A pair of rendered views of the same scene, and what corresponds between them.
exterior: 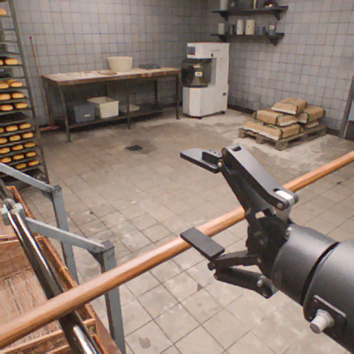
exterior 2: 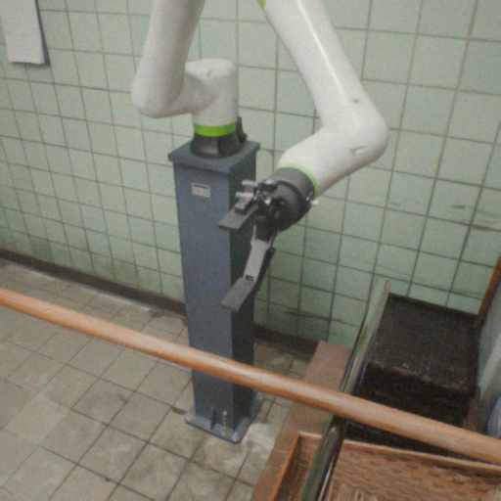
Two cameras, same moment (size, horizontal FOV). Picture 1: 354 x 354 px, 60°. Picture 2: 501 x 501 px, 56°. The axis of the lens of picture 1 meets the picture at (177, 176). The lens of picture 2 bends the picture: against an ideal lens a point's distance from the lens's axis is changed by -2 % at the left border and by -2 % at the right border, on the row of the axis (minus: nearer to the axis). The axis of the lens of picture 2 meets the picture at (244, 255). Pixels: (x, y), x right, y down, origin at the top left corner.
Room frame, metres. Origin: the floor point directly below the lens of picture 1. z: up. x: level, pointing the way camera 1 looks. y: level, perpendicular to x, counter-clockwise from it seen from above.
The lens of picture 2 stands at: (0.64, 0.47, 1.72)
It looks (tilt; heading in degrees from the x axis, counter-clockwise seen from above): 34 degrees down; 241
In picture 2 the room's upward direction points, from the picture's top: straight up
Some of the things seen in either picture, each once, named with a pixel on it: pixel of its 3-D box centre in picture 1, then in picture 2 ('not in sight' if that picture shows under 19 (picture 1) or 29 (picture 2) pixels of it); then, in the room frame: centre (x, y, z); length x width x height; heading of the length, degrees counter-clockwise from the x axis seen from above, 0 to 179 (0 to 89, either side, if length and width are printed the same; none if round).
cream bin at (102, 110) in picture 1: (103, 107); not in sight; (5.19, 1.26, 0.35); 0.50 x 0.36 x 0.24; 39
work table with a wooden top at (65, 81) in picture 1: (117, 99); not in sight; (5.36, 1.04, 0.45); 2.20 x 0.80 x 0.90; 128
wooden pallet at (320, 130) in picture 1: (282, 131); not in sight; (4.69, -1.69, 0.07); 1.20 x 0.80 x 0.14; 128
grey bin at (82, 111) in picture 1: (79, 111); not in sight; (4.94, 1.59, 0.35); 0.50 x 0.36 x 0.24; 38
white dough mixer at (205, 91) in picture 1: (202, 80); not in sight; (6.04, -0.49, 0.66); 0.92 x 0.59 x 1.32; 128
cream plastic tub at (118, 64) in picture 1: (120, 64); not in sight; (5.52, 0.97, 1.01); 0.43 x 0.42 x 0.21; 128
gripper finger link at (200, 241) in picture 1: (201, 242); (239, 294); (0.37, -0.04, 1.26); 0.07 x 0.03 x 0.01; 38
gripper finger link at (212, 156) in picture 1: (220, 152); (246, 197); (0.35, -0.05, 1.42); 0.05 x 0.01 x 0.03; 38
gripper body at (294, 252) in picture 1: (284, 252); (270, 215); (0.27, -0.12, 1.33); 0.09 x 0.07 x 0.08; 38
